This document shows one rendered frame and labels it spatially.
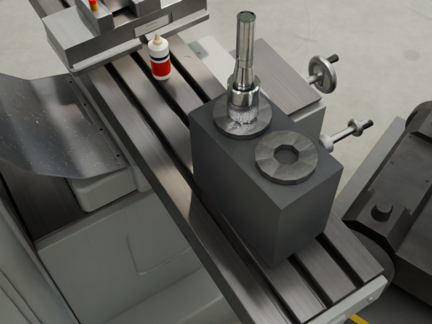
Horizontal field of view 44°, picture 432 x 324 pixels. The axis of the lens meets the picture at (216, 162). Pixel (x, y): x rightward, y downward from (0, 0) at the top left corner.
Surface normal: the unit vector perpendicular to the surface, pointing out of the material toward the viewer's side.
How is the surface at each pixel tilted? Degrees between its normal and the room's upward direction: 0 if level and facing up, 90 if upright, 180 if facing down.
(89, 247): 90
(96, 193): 90
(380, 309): 0
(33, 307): 88
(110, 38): 90
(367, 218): 0
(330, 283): 0
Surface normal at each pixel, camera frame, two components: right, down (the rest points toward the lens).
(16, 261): 0.85, 0.40
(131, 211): 0.53, 0.68
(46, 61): -0.01, -0.59
